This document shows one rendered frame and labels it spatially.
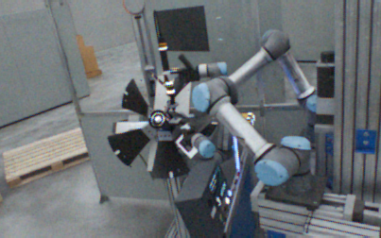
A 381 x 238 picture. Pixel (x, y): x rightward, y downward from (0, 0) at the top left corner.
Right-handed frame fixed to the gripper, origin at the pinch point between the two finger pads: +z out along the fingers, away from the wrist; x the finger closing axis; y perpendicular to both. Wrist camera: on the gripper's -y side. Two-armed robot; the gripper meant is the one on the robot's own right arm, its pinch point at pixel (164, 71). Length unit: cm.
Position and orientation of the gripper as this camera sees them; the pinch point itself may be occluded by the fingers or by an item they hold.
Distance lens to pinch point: 187.6
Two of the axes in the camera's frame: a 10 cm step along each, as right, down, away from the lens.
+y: 1.4, 9.2, 3.6
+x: 1.2, -3.8, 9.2
